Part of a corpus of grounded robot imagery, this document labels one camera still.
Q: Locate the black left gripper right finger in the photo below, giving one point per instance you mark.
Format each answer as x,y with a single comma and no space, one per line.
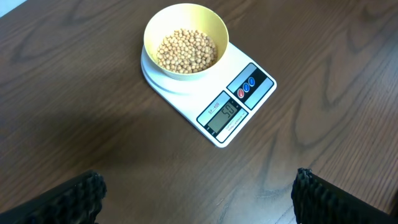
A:
320,202

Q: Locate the white digital kitchen scale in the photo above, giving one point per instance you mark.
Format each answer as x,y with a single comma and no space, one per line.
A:
222,102

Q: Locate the pale yellow bowl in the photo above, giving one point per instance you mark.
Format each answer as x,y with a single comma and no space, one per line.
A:
186,41

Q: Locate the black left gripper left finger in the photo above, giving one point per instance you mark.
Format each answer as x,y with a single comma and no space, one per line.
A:
78,200

